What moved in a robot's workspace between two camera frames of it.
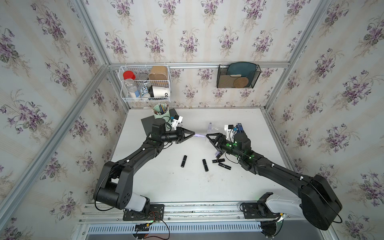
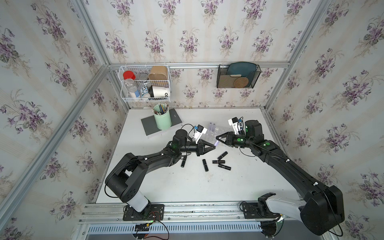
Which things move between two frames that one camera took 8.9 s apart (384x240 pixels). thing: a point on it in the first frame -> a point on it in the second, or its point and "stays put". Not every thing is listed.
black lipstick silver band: x=205 y=164 stays put
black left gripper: x=180 y=134 -> x=202 y=147
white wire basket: x=145 y=84 stays put
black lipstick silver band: x=183 y=161 stays put
